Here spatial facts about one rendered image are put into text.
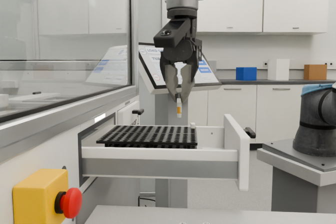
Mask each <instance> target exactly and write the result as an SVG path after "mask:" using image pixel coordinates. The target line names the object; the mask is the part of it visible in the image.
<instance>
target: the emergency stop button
mask: <svg viewBox="0 0 336 224"><path fill-rule="evenodd" d="M81 207H82V193H81V191H80V190H79V189H78V188H77V187H72V188H70V189H68V191H67V192H66V194H65V195H63V196H62V198H61V201H60V209H61V210H62V211H63V214H64V216H65V217H66V218H67V219H73V218H75V217H76V216H77V215H78V214H79V212H80V210H81Z"/></svg>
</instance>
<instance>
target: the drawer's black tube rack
mask: <svg viewBox="0 0 336 224"><path fill-rule="evenodd" d="M189 130H190V127H189V126H139V125H116V126H115V127H114V128H112V129H111V130H110V131H108V132H107V133H106V134H105V135H103V136H102V137H101V138H99V139H98V140H97V141H96V143H97V144H104V147H109V148H156V149H197V146H196V145H189V142H190V140H189V134H190V133H189Z"/></svg>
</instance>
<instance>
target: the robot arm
mask: <svg viewBox="0 0 336 224"><path fill-rule="evenodd" d="M199 1H202V0H165V3H166V10H167V18H168V19H170V21H169V22H168V23H167V24H166V25H165V26H164V27H163V28H162V29H161V30H160V31H159V32H158V33H157V34H156V35H155V36H154V37H153V41H154V46H155V48H163V51H161V52H160V61H159V67H160V71H161V74H162V77H163V80H164V82H165V84H166V87H167V90H168V92H169V94H170V96H171V97H172V99H173V100H174V102H175V103H177V98H178V93H177V86H178V84H179V79H178V77H177V74H178V69H177V68H176V65H175V63H177V62H183V64H186V65H185V66H184V67H182V68H181V69H180V75H181V77H182V83H181V94H180V99H181V103H184V102H185V101H186V100H187V98H188V96H189V95H190V92H191V90H192V88H193V87H194V85H195V75H196V73H197V71H198V68H199V61H202V40H200V39H197V38H196V18H197V10H198V9H199ZM300 97H301V104H300V119H299V128H298V130H297V132H296V135H295V138H294V139H293V142H292V147H293V149H295V150H296V151H298V152H300V153H303V154H307V155H311V156H317V157H336V82H335V83H329V84H306V85H304V86H303V87H302V92H301V95H300Z"/></svg>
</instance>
